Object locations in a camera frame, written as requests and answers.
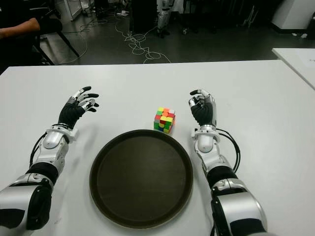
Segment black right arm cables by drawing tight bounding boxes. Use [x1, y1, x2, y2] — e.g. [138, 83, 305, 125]
[216, 127, 241, 173]

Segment white side table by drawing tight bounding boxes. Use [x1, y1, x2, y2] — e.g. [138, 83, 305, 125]
[272, 48, 315, 90]

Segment right robot hand black silver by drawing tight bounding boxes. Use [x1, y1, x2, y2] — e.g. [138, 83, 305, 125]
[188, 88, 218, 127]

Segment person's bare forearm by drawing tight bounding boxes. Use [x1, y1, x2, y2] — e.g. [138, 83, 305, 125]
[0, 18, 41, 39]

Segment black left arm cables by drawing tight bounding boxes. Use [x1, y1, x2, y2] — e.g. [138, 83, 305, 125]
[29, 132, 47, 170]

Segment white glass display cabinet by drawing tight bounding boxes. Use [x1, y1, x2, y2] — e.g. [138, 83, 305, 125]
[54, 0, 83, 22]

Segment thin white floor cable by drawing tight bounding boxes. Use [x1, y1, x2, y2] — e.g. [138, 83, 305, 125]
[65, 18, 99, 62]

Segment multicoloured Rubik's cube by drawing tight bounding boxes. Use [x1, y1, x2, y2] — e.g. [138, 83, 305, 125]
[153, 106, 177, 135]

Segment dark brown round plate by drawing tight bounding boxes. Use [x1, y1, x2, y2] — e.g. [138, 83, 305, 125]
[89, 129, 194, 223]

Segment black pillar cabinet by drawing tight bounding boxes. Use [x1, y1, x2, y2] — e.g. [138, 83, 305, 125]
[131, 0, 158, 32]

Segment white humanoid robot legs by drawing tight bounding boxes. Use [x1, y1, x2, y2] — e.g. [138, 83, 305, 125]
[157, 0, 172, 38]

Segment black chair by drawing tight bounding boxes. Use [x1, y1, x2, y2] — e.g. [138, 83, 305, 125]
[31, 17, 81, 66]

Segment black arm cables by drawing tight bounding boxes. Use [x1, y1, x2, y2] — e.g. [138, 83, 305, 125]
[216, 127, 241, 173]
[29, 132, 47, 170]

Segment white cabinet with black base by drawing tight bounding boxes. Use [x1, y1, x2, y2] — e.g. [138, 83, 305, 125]
[270, 0, 315, 31]

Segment tangled white floor cable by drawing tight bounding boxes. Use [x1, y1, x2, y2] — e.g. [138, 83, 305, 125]
[114, 18, 173, 64]

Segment left robot hand black silver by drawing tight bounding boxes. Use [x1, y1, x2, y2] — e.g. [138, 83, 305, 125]
[58, 86, 100, 129]

